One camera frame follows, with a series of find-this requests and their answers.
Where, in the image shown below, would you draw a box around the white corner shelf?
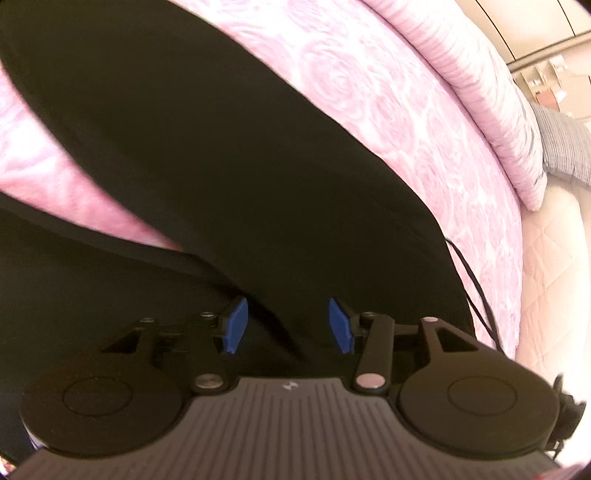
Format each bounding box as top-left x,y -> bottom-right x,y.
519,54 -> 571,104

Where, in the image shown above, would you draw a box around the black cable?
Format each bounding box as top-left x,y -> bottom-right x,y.
444,237 -> 506,354

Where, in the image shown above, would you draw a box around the black pants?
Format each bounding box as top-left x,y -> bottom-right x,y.
0,0 -> 474,462

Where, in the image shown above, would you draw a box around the cream padded headboard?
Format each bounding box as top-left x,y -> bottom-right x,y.
508,168 -> 591,444

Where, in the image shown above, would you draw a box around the striped light quilt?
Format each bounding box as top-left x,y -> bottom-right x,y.
360,0 -> 549,212

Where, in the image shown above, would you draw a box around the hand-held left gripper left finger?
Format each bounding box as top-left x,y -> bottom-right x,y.
99,298 -> 249,396

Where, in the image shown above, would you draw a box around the grey pillow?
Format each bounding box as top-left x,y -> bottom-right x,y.
529,102 -> 591,186

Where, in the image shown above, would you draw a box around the pink floral blanket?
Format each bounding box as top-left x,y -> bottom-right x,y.
0,0 -> 527,358

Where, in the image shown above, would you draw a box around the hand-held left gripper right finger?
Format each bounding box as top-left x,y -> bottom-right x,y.
327,298 -> 483,396

